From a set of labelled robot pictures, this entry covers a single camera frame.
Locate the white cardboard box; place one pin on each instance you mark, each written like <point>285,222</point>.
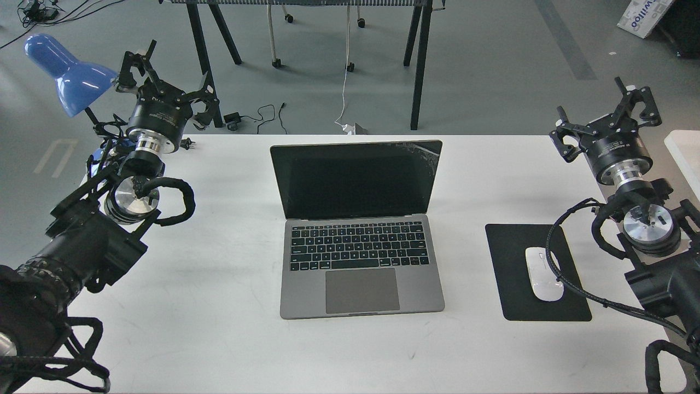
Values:
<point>641,17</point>

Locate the black trestle table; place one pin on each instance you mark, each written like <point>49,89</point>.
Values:
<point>298,40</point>

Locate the white side table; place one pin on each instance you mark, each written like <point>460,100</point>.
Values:
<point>683,145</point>

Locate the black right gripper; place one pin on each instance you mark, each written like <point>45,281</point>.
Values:
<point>618,148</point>

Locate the black cable bundle floor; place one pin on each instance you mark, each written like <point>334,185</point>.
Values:
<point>33,14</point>

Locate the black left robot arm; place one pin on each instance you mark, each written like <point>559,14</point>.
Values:
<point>96,235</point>

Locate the white computer mouse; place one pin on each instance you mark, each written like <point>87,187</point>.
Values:
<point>543,280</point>

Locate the grey open laptop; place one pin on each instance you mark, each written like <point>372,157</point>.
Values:
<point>357,240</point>

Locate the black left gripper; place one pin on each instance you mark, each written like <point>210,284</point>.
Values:
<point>162,111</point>

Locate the blue desk lamp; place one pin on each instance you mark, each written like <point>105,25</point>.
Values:
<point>78,83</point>

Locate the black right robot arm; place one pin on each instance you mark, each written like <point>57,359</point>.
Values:
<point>635,224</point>

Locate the black mouse pad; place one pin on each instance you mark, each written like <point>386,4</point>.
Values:
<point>508,244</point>

